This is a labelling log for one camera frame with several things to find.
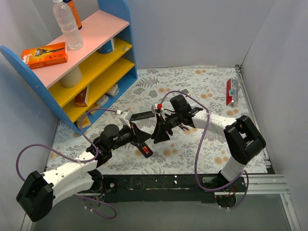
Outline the blue white box on shelf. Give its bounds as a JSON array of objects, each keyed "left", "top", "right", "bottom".
[{"left": 97, "top": 38, "right": 115, "bottom": 54}]

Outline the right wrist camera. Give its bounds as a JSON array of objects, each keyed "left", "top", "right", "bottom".
[{"left": 151, "top": 103, "right": 165, "bottom": 119}]

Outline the floral table mat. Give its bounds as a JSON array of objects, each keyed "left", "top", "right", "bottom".
[{"left": 45, "top": 67, "right": 270, "bottom": 175}]

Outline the slim black remote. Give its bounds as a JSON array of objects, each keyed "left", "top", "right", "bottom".
[{"left": 129, "top": 111, "right": 155, "bottom": 121}]

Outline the clear plastic water bottle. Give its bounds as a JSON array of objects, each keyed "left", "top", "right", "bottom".
[{"left": 53, "top": 0, "right": 84, "bottom": 50}]

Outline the yellow orange packet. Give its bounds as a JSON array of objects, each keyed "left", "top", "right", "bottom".
[{"left": 75, "top": 115, "right": 91, "bottom": 129}]

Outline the cream cylinder container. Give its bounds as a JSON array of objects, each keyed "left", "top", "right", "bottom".
[{"left": 59, "top": 66, "right": 83, "bottom": 88}]

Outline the aluminium frame rail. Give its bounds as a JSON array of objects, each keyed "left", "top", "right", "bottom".
[{"left": 22, "top": 174, "right": 301, "bottom": 231}]

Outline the black TV remote with buttons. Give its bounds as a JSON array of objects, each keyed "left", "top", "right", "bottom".
[{"left": 137, "top": 142, "right": 153, "bottom": 158}]

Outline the yellow soap pack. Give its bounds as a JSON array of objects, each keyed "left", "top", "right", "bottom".
[{"left": 88, "top": 103, "right": 100, "bottom": 115}]

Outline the red toothpaste box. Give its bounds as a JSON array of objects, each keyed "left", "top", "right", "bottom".
[{"left": 226, "top": 78, "right": 239, "bottom": 107}]

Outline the orange razor box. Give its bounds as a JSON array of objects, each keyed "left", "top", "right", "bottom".
[{"left": 21, "top": 42, "right": 68, "bottom": 70}]

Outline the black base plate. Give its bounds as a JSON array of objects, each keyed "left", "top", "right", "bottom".
[{"left": 74, "top": 174, "right": 238, "bottom": 209}]

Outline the orange red box on shelf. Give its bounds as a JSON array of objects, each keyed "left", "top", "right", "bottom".
[{"left": 74, "top": 85, "right": 90, "bottom": 107}]

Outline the orange bottle on shelf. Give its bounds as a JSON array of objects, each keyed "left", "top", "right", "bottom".
[{"left": 63, "top": 0, "right": 82, "bottom": 30}]

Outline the white air conditioner remote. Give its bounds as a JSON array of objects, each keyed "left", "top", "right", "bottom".
[{"left": 181, "top": 89, "right": 190, "bottom": 95}]

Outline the white soap pack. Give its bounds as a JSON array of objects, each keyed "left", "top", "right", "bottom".
[
  {"left": 105, "top": 84, "right": 119, "bottom": 98},
  {"left": 96, "top": 94, "right": 109, "bottom": 107}
]

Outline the blue pink yellow shelf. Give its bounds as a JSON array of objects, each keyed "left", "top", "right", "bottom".
[{"left": 0, "top": 0, "right": 138, "bottom": 133}]

